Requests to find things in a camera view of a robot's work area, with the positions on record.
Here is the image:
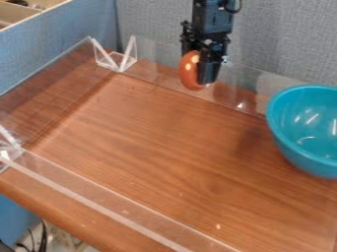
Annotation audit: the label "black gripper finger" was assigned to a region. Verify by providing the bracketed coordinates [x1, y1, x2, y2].
[198, 45, 222, 85]
[180, 38, 196, 54]

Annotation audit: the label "wooden shelf box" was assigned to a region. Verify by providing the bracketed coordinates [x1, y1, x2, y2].
[0, 0, 72, 32]

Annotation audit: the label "blue plastic bowl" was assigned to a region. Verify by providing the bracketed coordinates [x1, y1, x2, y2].
[266, 84, 337, 179]

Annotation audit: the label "brown toy mushroom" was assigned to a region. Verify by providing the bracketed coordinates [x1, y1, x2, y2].
[179, 50, 206, 91]

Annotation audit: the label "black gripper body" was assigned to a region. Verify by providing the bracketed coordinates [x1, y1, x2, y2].
[180, 20, 231, 64]

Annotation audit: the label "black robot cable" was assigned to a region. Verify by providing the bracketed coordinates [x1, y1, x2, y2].
[222, 0, 243, 15]

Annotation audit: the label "black cables under table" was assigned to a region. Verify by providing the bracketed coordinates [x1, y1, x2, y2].
[0, 220, 49, 252]

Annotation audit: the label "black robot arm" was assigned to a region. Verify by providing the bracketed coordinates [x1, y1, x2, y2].
[179, 0, 242, 91]

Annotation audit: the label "clear acrylic table barrier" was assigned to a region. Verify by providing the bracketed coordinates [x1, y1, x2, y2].
[0, 34, 337, 252]

